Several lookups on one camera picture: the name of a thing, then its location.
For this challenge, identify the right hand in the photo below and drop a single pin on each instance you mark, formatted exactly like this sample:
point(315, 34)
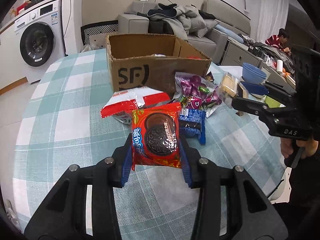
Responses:
point(311, 148)

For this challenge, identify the blue stacked bowls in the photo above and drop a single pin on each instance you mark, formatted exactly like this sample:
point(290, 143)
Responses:
point(252, 74)

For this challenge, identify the white plate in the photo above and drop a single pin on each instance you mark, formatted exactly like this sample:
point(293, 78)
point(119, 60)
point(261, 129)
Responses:
point(258, 96)

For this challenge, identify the red Oreo cookie packet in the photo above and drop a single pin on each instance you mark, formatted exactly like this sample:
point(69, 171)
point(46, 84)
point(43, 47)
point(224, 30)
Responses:
point(155, 136)

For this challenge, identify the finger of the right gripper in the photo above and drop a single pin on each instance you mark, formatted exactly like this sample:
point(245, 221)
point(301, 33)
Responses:
point(250, 106)
point(272, 90)

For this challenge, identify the clear cake sandwich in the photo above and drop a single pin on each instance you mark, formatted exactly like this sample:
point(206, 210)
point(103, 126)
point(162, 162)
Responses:
point(229, 88)

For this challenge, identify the grey fabric sofa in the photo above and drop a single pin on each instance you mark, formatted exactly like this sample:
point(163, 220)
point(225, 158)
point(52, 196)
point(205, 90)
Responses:
point(232, 24)

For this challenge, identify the brown SF cardboard box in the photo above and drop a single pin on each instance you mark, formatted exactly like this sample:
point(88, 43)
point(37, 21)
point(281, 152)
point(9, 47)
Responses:
point(137, 60)

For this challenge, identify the purple candy bag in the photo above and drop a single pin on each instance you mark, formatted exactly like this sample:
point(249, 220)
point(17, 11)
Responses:
point(196, 92)

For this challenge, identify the black patterned chair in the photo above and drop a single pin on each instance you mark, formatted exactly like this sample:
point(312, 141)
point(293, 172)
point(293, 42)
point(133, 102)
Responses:
point(93, 35)

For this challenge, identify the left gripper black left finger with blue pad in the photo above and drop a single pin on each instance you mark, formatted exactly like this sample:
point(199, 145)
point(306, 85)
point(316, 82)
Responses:
point(81, 204)

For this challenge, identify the red white snack bag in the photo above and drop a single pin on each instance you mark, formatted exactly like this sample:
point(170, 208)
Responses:
point(122, 103)

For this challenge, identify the red snack packet in box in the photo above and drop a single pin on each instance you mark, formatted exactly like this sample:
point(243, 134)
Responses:
point(194, 58)

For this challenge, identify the person in red sweater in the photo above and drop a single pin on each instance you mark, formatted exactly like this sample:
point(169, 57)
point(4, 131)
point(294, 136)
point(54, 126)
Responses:
point(279, 41)

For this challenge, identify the white paper roll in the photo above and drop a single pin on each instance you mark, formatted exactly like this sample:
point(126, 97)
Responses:
point(279, 67)

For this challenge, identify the white front-load washing machine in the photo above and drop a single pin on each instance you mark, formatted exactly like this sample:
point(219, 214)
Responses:
point(40, 39)

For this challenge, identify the grey jacket pile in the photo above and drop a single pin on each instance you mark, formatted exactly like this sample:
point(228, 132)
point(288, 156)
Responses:
point(180, 21)

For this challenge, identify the blue Oreo cookie packet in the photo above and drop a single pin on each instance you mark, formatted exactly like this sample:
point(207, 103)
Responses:
point(192, 124)

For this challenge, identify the grey drawer cabinet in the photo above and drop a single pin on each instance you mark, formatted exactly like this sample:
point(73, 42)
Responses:
point(235, 54)

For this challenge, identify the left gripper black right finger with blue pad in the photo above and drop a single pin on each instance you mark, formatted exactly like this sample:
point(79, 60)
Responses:
point(231, 205)

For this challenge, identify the green mug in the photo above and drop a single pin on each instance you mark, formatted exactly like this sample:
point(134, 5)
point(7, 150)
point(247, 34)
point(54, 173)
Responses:
point(273, 103)

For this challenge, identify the teal white checked tablecloth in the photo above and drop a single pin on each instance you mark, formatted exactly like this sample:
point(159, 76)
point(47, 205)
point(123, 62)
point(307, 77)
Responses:
point(62, 126)

